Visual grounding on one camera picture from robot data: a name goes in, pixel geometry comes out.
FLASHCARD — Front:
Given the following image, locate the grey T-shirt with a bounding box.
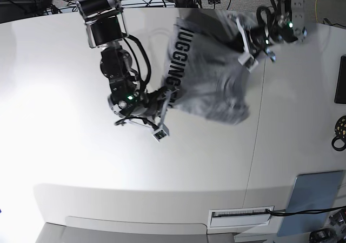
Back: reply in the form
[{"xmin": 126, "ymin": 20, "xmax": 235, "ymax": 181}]
[{"xmin": 163, "ymin": 9, "xmax": 258, "ymax": 125}]

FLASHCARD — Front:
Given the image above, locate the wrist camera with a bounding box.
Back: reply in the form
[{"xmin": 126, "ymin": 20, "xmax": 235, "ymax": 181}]
[
  {"xmin": 238, "ymin": 52, "xmax": 259, "ymax": 73},
  {"xmin": 152, "ymin": 125, "xmax": 169, "ymax": 142}
]

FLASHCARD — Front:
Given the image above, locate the black tablet at edge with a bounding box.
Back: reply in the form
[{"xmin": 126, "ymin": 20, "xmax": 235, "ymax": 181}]
[{"xmin": 334, "ymin": 55, "xmax": 346, "ymax": 104}]

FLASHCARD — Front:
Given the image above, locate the black device bottom right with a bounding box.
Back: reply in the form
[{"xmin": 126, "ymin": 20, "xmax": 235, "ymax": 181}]
[{"xmin": 309, "ymin": 228, "xmax": 335, "ymax": 243}]

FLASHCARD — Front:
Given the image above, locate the blue-grey flat board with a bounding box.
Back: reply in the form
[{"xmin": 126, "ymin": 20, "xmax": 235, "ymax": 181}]
[{"xmin": 277, "ymin": 170, "xmax": 344, "ymax": 237}]

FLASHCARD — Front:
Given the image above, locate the yellow cable on floor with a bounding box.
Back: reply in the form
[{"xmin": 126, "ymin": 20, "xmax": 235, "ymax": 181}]
[{"xmin": 314, "ymin": 0, "xmax": 325, "ymax": 23}]

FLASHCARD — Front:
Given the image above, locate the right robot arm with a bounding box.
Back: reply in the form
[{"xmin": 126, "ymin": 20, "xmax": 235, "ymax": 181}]
[{"xmin": 73, "ymin": 0, "xmax": 172, "ymax": 133}]

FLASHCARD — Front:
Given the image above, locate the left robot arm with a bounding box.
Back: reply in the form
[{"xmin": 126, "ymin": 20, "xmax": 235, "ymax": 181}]
[{"xmin": 231, "ymin": 0, "xmax": 307, "ymax": 69}]

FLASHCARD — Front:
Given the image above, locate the black cable on table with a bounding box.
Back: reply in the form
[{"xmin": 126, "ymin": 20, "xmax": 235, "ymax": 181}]
[{"xmin": 210, "ymin": 206, "xmax": 346, "ymax": 218}]

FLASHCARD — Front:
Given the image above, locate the black and yellow round tool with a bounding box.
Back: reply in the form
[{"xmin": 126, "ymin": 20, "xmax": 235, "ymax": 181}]
[{"xmin": 331, "ymin": 116, "xmax": 345, "ymax": 152}]

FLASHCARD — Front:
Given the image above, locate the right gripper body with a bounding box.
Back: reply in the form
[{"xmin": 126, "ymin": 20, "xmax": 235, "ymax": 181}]
[{"xmin": 114, "ymin": 86, "xmax": 173, "ymax": 131}]

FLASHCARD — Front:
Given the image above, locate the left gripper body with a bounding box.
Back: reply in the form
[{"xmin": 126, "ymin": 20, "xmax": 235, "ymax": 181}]
[{"xmin": 232, "ymin": 14, "xmax": 276, "ymax": 62}]

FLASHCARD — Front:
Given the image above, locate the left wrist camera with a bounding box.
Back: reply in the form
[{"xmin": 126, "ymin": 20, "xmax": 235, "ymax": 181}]
[{"xmin": 238, "ymin": 52, "xmax": 259, "ymax": 73}]

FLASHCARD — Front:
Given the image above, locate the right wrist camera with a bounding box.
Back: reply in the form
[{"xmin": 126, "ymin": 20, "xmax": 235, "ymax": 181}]
[{"xmin": 152, "ymin": 125, "xmax": 169, "ymax": 142}]

